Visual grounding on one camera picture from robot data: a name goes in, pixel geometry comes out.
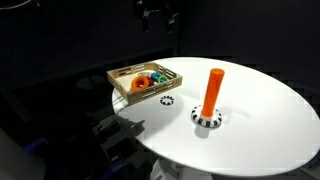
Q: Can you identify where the blue ring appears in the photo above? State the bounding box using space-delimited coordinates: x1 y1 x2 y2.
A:
150 72 162 83

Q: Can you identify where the purple tool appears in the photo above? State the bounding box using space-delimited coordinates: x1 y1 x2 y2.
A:
22 137 50 154

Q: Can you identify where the large orange ring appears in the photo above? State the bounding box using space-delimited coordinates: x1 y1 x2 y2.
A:
130 75 150 93

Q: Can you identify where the white rounded object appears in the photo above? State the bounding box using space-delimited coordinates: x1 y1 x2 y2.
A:
0 128 48 180

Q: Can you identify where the large black white striped ring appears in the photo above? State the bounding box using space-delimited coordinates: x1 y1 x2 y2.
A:
190 104 223 129

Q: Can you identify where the wooden slatted tray box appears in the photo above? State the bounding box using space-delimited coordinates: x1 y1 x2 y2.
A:
106 61 184 106

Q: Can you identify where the orange stacking peg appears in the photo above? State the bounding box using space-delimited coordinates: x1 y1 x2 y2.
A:
200 67 225 120

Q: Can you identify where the white table pedestal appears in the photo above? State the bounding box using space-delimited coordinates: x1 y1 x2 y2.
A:
149 157 214 180

